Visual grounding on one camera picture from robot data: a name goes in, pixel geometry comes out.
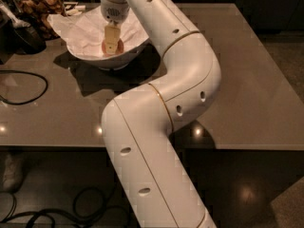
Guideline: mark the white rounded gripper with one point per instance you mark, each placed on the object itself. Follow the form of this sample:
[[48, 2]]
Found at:
[[114, 12]]

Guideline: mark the orange-red apple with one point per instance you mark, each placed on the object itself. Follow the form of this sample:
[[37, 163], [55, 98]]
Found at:
[[119, 46]]

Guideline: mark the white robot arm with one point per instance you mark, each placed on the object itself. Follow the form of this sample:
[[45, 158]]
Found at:
[[136, 124]]

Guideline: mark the white bowl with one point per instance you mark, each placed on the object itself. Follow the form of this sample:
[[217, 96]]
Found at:
[[117, 61]]

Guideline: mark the small white items behind bowl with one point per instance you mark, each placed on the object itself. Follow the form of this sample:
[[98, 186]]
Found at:
[[72, 10]]

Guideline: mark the white crumpled paper sheet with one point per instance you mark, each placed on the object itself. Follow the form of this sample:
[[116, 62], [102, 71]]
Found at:
[[84, 33]]

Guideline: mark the glass jar of snacks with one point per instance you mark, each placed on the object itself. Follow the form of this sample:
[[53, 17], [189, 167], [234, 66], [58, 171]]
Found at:
[[38, 12]]

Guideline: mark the black round appliance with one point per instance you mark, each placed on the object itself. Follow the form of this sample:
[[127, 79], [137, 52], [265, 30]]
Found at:
[[26, 35]]

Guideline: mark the white shoe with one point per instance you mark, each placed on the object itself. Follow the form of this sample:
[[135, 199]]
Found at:
[[13, 174]]

